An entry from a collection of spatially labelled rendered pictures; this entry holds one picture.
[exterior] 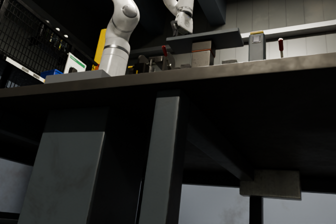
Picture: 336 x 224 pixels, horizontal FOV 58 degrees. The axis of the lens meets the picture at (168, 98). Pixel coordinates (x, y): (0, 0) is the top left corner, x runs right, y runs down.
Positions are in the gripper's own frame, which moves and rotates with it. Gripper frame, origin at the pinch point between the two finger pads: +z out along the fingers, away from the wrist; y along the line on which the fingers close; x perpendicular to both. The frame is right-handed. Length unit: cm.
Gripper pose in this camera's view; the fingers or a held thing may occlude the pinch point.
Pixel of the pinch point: (181, 40)
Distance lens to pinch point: 162.3
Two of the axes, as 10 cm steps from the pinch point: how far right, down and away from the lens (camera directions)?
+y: 7.4, 3.3, 5.9
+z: -1.2, 9.2, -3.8
